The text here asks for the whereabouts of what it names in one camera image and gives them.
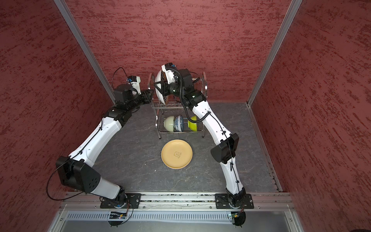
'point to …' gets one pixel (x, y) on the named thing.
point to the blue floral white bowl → (178, 123)
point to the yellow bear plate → (177, 154)
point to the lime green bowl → (193, 126)
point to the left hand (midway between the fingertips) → (153, 93)
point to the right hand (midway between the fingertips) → (156, 85)
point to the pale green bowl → (168, 123)
